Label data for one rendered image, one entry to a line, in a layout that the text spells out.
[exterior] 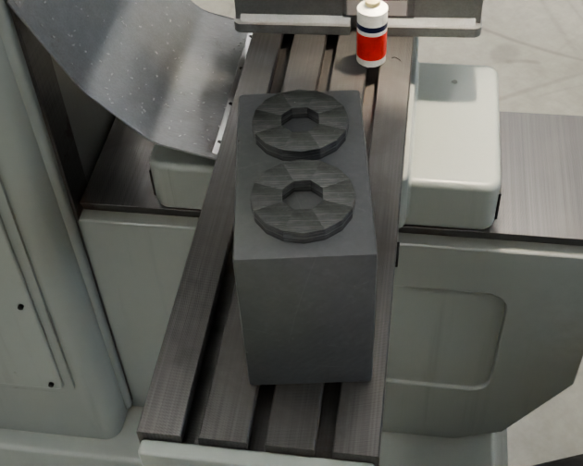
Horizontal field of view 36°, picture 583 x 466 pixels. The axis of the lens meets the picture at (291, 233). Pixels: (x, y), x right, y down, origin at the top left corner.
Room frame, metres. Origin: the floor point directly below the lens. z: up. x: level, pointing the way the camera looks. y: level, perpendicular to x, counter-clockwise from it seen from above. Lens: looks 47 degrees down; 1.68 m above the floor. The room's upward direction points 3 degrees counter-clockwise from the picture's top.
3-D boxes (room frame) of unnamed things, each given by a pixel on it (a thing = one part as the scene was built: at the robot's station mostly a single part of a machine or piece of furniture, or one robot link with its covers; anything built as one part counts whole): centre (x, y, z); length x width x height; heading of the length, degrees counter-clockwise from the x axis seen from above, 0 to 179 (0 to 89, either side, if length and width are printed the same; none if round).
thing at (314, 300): (0.60, -0.01, 1.04); 0.22 x 0.12 x 0.20; 178
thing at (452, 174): (1.03, -0.07, 0.80); 0.50 x 0.35 x 0.12; 80
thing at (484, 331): (1.03, -0.09, 0.44); 0.80 x 0.30 x 0.60; 80
